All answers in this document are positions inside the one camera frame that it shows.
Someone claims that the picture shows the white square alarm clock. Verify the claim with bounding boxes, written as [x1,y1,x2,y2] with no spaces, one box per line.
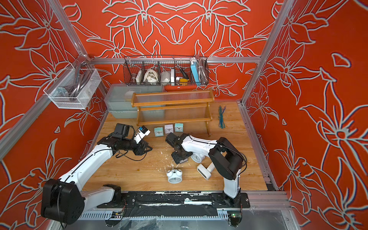
[164,124,174,134]

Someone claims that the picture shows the mint square alarm clock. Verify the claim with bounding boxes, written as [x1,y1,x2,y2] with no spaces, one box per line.
[154,127,164,137]

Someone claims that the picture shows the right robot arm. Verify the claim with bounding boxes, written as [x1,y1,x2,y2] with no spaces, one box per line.
[165,133,248,203]

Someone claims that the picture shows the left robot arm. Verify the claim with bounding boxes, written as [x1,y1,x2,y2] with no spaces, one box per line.
[41,123,152,225]

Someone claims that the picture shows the wooden two-tier shelf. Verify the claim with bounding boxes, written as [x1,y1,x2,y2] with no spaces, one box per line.
[131,90,214,136]

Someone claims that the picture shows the white twin-bell clock middle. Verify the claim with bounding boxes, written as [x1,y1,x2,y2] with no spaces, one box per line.
[191,153,206,163]

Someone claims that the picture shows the white twin-bell clock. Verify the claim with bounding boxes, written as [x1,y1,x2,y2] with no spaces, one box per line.
[191,153,206,163]
[166,169,183,184]

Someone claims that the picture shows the white twin-bell clock front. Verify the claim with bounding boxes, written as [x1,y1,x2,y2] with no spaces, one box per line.
[166,169,183,184]

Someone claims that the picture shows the translucent plastic storage box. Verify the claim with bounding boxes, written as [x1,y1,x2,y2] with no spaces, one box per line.
[104,83,164,119]

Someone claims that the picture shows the white digital clock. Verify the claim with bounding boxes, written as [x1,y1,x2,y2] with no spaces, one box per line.
[197,164,212,180]

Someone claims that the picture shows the green blue twist ties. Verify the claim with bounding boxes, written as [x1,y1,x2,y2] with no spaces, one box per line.
[218,105,226,129]

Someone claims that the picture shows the white cloth bundle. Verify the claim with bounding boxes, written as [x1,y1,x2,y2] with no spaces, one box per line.
[143,69,159,84]

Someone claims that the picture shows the light blue box in basket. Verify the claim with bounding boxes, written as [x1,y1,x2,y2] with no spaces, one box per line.
[190,57,200,86]

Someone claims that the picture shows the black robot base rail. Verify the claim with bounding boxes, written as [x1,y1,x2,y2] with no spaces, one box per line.
[97,191,251,218]

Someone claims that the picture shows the black wire wall basket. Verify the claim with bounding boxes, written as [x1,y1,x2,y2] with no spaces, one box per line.
[123,56,209,87]

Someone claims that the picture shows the grey hoses in basket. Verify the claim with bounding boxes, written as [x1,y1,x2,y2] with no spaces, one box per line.
[61,56,92,98]

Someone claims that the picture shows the white mesh wall basket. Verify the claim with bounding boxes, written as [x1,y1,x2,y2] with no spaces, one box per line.
[44,64,102,110]

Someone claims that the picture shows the black handled screwdriver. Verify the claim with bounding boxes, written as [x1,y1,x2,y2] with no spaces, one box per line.
[172,57,189,80]

